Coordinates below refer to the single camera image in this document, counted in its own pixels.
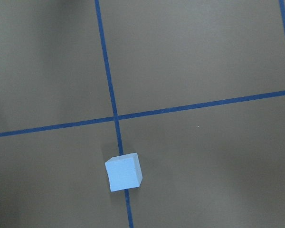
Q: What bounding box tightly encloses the light blue foam block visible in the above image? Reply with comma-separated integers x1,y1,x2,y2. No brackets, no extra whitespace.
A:
104,153,143,192

